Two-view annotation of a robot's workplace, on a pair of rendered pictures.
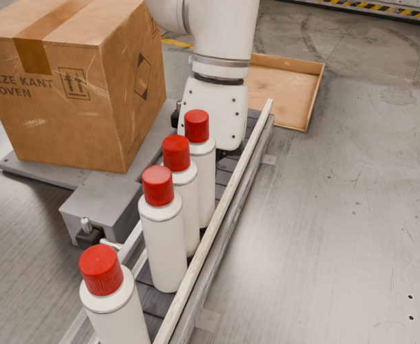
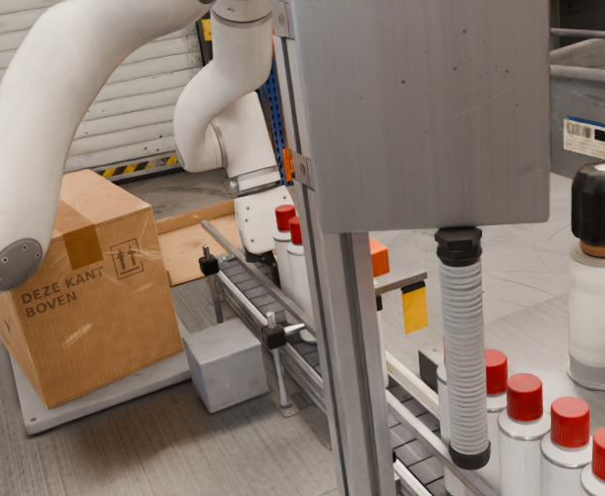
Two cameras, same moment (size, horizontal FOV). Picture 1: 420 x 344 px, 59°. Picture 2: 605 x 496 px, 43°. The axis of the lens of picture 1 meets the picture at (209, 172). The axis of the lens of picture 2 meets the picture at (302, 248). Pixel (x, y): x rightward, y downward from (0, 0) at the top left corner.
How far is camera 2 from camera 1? 91 cm
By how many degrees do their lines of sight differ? 39
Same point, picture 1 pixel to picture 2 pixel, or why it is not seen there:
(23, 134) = (61, 361)
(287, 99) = (235, 241)
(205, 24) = (244, 148)
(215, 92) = (269, 198)
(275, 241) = not seen: hidden behind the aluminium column
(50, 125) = (96, 329)
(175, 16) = (214, 153)
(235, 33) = (267, 146)
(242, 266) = not seen: hidden behind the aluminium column
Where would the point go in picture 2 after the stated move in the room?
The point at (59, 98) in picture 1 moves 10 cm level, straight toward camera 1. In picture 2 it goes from (110, 284) to (165, 287)
